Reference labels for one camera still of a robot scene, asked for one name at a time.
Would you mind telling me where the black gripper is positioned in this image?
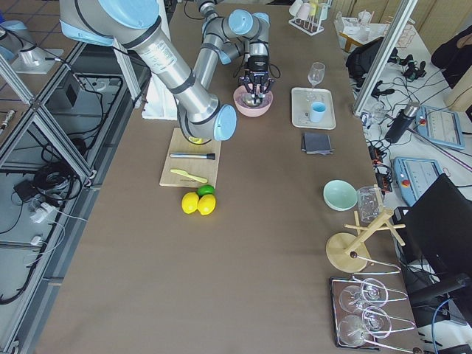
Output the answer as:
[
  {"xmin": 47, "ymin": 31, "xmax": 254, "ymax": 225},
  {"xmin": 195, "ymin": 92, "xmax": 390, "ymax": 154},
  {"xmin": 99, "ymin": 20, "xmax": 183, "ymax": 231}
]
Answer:
[{"xmin": 238, "ymin": 55, "xmax": 274, "ymax": 103}]

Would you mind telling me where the green lime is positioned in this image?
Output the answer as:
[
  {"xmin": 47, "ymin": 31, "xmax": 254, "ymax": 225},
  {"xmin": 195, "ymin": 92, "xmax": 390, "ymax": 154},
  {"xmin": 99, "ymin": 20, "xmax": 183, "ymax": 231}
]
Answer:
[{"xmin": 197, "ymin": 184, "xmax": 215, "ymax": 197}]

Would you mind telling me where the black bag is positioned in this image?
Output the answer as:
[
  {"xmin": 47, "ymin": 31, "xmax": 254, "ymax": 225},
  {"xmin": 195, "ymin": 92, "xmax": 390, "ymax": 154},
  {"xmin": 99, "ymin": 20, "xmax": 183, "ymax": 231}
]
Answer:
[{"xmin": 346, "ymin": 37, "xmax": 384, "ymax": 80}]

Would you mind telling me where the teach pendant tablet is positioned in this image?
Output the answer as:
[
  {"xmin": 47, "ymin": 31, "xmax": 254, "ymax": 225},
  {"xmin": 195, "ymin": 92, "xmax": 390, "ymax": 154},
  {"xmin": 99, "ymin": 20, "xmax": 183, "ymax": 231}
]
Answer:
[
  {"xmin": 392, "ymin": 157, "xmax": 442, "ymax": 207},
  {"xmin": 415, "ymin": 105, "xmax": 465, "ymax": 150}
]

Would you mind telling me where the wooden cup tree stand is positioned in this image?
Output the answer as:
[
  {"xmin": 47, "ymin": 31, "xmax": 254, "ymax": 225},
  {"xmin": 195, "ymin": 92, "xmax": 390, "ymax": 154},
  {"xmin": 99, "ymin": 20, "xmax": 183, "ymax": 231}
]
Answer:
[{"xmin": 326, "ymin": 209, "xmax": 406, "ymax": 274}]

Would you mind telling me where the steel muddler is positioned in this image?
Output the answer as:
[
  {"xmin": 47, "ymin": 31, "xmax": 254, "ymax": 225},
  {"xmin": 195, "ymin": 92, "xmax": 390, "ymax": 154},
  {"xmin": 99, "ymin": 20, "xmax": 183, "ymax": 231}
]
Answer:
[{"xmin": 168, "ymin": 153, "xmax": 216, "ymax": 161}]

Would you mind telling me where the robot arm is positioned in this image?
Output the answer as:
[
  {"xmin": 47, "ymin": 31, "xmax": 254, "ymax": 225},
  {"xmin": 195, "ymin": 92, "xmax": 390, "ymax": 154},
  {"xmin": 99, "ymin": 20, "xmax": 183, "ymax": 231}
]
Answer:
[
  {"xmin": 194, "ymin": 1, "xmax": 274, "ymax": 108},
  {"xmin": 60, "ymin": 1, "xmax": 237, "ymax": 141}
]

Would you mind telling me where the white cup rack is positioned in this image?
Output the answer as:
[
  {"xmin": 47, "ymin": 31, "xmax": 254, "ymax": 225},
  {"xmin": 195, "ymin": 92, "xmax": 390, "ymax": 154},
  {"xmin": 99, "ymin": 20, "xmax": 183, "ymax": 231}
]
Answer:
[{"xmin": 288, "ymin": 0, "xmax": 332, "ymax": 36}]

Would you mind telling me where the cream rabbit tray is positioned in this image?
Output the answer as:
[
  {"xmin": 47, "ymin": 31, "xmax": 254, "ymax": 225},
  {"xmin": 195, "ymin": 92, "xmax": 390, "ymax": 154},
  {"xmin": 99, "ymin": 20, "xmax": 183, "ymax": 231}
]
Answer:
[{"xmin": 291, "ymin": 87, "xmax": 336, "ymax": 130}]

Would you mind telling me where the upside-down wine glass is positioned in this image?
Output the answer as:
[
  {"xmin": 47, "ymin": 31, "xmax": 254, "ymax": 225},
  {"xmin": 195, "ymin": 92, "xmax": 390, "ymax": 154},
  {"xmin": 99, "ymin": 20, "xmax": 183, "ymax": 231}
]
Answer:
[
  {"xmin": 339, "ymin": 278, "xmax": 389, "ymax": 314},
  {"xmin": 338, "ymin": 306, "xmax": 392, "ymax": 347}
]

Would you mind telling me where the black monitor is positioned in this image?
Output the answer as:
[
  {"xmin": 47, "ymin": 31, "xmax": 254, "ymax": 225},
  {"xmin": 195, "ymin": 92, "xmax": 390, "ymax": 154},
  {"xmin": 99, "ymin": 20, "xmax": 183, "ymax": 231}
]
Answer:
[{"xmin": 404, "ymin": 174, "xmax": 471, "ymax": 276}]

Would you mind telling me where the steel ice scoop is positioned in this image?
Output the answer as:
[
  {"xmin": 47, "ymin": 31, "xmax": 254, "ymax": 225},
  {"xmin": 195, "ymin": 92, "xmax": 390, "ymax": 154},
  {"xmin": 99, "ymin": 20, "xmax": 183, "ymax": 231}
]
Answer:
[{"xmin": 240, "ymin": 92, "xmax": 263, "ymax": 108}]

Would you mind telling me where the pile of clear ice cubes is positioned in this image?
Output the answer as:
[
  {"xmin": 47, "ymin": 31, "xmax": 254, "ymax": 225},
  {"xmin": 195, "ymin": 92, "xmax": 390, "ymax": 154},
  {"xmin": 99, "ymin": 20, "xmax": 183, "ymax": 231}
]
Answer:
[{"xmin": 236, "ymin": 94, "xmax": 269, "ymax": 108}]

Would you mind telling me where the bamboo cutting board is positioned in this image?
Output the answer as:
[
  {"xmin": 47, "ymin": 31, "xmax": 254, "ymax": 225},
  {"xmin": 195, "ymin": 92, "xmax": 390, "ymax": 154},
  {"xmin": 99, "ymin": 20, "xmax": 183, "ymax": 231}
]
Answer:
[{"xmin": 159, "ymin": 128, "xmax": 221, "ymax": 188}]

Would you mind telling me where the glass jar on stand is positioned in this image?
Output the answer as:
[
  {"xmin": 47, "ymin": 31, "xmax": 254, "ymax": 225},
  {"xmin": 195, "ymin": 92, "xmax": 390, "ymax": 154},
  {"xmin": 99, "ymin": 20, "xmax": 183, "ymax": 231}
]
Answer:
[{"xmin": 357, "ymin": 185, "xmax": 382, "ymax": 223}]

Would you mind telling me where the blue plastic cup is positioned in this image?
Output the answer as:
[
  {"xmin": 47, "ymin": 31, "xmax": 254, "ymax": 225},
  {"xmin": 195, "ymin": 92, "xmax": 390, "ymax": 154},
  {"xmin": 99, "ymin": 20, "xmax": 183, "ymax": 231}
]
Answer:
[{"xmin": 309, "ymin": 101, "xmax": 326, "ymax": 123}]

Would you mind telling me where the seated person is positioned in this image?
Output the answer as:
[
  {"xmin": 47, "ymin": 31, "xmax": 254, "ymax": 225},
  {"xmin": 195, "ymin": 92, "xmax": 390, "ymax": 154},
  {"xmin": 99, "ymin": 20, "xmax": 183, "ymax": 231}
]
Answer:
[{"xmin": 431, "ymin": 26, "xmax": 471, "ymax": 88}]

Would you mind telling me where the yellow plastic knife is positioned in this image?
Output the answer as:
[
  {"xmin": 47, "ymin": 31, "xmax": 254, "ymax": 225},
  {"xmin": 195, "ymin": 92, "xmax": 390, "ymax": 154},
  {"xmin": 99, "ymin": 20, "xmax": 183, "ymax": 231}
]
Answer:
[{"xmin": 170, "ymin": 169, "xmax": 208, "ymax": 184}]

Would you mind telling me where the green bowl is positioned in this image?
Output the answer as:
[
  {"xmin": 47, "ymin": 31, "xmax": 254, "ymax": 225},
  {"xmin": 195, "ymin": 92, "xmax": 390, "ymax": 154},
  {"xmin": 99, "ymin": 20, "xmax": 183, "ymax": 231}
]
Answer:
[{"xmin": 323, "ymin": 180, "xmax": 357, "ymax": 211}]

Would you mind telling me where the metal glass rack tray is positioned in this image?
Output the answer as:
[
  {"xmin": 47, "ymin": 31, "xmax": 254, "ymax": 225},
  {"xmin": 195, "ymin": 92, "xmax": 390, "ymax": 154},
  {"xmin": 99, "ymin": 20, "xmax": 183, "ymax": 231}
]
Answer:
[{"xmin": 330, "ymin": 277, "xmax": 419, "ymax": 353}]

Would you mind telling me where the black water bottle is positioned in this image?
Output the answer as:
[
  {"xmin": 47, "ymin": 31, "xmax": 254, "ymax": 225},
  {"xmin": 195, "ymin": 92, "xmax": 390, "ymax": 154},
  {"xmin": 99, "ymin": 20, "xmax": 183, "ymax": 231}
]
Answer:
[{"xmin": 385, "ymin": 101, "xmax": 420, "ymax": 144}]

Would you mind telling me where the half lemon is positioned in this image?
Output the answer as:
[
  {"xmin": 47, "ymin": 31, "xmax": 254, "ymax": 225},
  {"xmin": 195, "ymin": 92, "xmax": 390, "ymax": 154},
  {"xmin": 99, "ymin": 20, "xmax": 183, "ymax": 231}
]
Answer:
[{"xmin": 188, "ymin": 136, "xmax": 204, "ymax": 145}]

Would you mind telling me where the yellow lemon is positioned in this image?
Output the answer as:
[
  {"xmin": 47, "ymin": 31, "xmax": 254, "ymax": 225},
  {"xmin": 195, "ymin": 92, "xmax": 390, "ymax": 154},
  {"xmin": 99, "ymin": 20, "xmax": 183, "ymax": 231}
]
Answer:
[
  {"xmin": 181, "ymin": 192, "xmax": 200, "ymax": 214},
  {"xmin": 198, "ymin": 194, "xmax": 216, "ymax": 215}
]

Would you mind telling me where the pink bowl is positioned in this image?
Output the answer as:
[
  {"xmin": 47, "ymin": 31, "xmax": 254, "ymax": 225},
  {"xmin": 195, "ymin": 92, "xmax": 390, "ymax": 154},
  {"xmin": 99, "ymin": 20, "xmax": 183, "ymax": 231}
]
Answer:
[{"xmin": 233, "ymin": 86, "xmax": 274, "ymax": 117}]

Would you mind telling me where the white pedestal column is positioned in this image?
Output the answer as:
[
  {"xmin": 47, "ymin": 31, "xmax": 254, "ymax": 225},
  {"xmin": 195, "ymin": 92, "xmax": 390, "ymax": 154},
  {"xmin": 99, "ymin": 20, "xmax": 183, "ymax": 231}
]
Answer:
[{"xmin": 142, "ymin": 0, "xmax": 178, "ymax": 121}]

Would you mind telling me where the clear wine glass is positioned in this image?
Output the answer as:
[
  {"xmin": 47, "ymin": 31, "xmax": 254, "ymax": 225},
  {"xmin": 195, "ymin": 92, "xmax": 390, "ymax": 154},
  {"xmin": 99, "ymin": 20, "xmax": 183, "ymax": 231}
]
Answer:
[{"xmin": 306, "ymin": 62, "xmax": 325, "ymax": 102}]

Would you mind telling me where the aluminium frame post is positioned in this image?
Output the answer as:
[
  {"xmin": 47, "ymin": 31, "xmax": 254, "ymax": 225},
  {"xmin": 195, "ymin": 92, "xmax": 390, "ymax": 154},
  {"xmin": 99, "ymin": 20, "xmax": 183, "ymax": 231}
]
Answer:
[{"xmin": 353, "ymin": 0, "xmax": 417, "ymax": 117}]

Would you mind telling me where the grey folded cloth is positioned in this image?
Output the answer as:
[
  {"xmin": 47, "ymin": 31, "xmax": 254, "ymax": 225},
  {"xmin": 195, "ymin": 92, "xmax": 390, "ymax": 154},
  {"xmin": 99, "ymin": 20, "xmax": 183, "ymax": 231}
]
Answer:
[{"xmin": 301, "ymin": 132, "xmax": 333, "ymax": 156}]

